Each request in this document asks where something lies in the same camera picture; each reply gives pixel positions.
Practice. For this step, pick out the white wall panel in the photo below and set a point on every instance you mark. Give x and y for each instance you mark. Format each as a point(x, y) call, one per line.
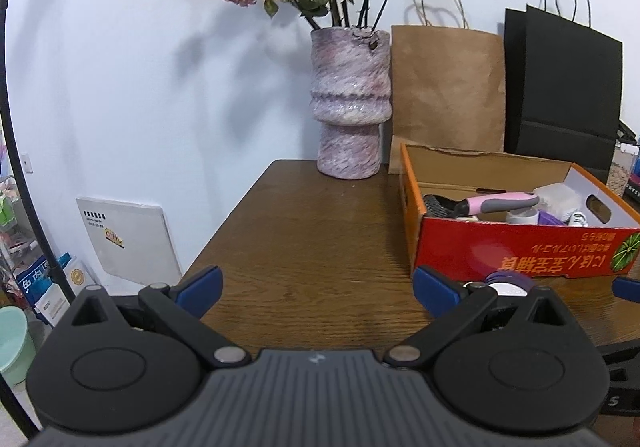
point(125, 242)

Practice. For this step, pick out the white wall outlet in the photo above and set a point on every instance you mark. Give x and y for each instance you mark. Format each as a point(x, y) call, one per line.
point(26, 163)

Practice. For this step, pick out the clear seed container black lid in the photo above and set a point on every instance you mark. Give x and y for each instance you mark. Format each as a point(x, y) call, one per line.
point(620, 172)

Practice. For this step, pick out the red cardboard box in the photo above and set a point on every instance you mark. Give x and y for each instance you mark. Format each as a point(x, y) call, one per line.
point(500, 247)

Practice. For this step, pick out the brown paper bag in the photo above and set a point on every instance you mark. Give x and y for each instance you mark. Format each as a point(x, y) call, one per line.
point(445, 87)

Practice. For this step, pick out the white ridged cap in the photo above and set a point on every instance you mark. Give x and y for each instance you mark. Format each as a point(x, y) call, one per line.
point(577, 218)

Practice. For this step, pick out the pink grey ceramic vase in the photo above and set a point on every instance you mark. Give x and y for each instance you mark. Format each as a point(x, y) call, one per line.
point(350, 92)

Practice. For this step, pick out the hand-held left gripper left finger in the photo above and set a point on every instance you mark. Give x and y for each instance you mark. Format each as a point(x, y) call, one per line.
point(200, 292)

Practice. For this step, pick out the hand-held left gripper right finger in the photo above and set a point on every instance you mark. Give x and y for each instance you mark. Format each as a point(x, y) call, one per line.
point(437, 292)

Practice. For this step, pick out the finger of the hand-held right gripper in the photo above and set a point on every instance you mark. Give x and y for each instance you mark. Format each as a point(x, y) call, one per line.
point(629, 288)

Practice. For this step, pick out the blue white carton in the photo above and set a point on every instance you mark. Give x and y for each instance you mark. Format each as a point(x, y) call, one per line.
point(45, 297)

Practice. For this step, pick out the purple ridged lid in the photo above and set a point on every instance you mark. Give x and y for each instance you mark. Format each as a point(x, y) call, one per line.
point(550, 219)

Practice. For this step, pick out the black paper bag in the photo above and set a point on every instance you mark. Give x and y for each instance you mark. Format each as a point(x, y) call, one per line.
point(565, 87)

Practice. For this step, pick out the white tape roll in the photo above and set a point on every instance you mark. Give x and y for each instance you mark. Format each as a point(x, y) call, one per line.
point(522, 216)

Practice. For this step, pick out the clear plastic swab box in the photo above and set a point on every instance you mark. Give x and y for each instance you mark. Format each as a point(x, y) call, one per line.
point(560, 199)

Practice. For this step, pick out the green plastic basin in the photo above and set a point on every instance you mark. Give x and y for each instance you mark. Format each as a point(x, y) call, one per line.
point(15, 347)

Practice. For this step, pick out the lavender lid white inside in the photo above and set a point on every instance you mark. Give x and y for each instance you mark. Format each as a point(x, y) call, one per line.
point(510, 279)

